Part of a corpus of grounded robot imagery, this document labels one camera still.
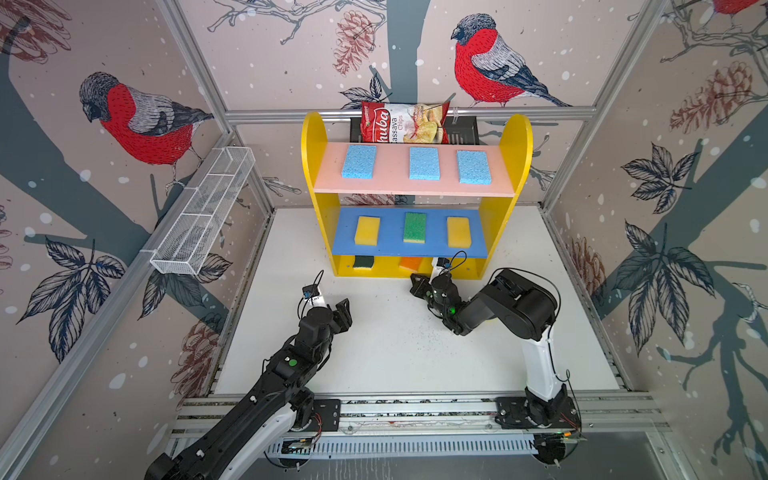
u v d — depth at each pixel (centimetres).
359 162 74
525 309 54
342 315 73
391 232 93
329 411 73
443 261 90
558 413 64
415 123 86
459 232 93
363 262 100
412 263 100
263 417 51
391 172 73
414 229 95
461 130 96
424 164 74
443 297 77
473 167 73
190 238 71
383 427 73
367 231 92
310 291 70
